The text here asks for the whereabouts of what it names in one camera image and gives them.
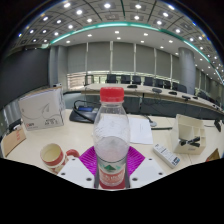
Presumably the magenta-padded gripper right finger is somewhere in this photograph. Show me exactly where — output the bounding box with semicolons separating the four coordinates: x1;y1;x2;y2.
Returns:
126;145;167;189

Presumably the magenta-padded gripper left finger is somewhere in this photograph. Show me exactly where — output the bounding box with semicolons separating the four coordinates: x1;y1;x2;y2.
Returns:
57;145;100;190

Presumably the clear red-capped water bottle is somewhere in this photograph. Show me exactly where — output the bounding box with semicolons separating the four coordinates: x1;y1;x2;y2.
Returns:
92;86;131;190

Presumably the white remote control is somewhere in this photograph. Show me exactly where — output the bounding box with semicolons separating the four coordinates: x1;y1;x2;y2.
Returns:
152;143;181;169

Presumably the red and white patterned mug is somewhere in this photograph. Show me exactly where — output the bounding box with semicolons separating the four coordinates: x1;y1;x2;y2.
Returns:
39;143;81;174

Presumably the white printed paper sheet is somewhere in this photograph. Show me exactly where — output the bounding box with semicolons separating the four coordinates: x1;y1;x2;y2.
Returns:
128;116;154;145

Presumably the black pen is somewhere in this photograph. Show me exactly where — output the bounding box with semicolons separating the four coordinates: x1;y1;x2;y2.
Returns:
151;126;174;131

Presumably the grey gooseneck table microphone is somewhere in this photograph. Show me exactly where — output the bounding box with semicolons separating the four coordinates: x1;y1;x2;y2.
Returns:
143;114;158;128

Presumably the black marker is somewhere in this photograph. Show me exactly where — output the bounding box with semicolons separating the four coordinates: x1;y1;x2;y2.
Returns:
178;136;202;148

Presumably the black desk conference phone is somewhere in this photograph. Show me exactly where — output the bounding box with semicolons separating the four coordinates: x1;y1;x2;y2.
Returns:
68;99;101;124

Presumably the beige open organizer box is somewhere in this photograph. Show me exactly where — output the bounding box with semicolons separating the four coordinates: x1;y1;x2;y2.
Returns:
170;113;207;155

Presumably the long curved conference desk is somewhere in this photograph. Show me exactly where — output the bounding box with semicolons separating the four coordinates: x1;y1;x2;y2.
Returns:
79;82;224;119

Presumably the open red-sided cardboard box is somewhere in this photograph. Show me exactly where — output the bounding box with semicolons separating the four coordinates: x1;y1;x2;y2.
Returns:
205;148;222;163

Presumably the brown kraft paper envelope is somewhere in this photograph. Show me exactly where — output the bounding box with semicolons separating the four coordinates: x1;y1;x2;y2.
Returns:
0;125;28;158

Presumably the large white cardboard box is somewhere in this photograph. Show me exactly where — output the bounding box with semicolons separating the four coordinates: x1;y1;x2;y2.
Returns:
17;86;66;132

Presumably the black tabletop microphone unit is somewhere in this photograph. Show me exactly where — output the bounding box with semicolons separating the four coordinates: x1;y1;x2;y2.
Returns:
213;118;223;133

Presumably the row of black office chairs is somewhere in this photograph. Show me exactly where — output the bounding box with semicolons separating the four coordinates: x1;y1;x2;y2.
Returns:
84;73;221;101

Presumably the group of ceiling lights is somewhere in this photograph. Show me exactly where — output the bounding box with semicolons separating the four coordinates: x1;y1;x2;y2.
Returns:
16;1;221;61

